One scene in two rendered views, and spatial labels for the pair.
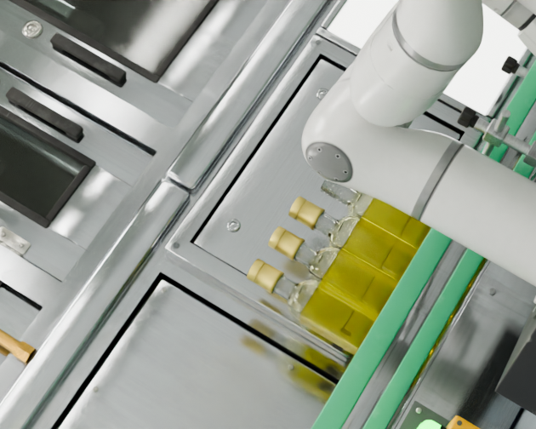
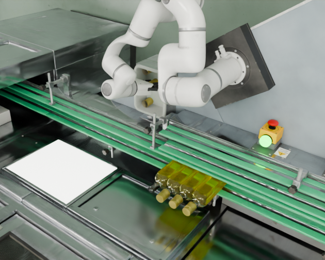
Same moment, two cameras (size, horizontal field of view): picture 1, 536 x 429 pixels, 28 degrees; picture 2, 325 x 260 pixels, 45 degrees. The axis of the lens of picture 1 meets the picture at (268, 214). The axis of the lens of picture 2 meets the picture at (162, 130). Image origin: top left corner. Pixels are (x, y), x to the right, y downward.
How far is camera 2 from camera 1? 127 cm
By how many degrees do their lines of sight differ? 59
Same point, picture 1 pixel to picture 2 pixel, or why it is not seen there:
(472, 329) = (224, 136)
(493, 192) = (220, 64)
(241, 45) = (60, 236)
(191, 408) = not seen: outside the picture
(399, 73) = (203, 39)
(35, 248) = not seen: outside the picture
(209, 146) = (112, 246)
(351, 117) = (195, 78)
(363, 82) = (197, 55)
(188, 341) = not seen: outside the picture
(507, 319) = (220, 130)
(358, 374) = (241, 162)
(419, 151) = (207, 71)
